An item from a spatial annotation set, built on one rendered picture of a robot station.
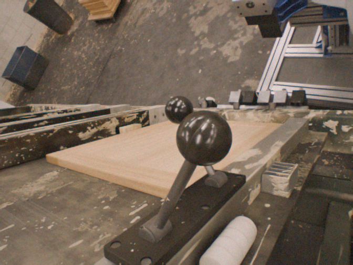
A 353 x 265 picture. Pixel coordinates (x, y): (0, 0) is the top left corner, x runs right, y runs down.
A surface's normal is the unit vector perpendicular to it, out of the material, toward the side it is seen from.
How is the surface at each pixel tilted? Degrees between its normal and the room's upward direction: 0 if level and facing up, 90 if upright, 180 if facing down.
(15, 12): 90
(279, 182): 31
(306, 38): 0
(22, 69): 90
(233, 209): 90
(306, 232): 0
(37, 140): 90
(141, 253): 57
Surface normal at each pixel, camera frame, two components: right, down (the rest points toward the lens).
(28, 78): 0.77, 0.15
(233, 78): -0.54, -0.36
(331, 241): -0.07, -0.98
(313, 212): -0.61, 0.20
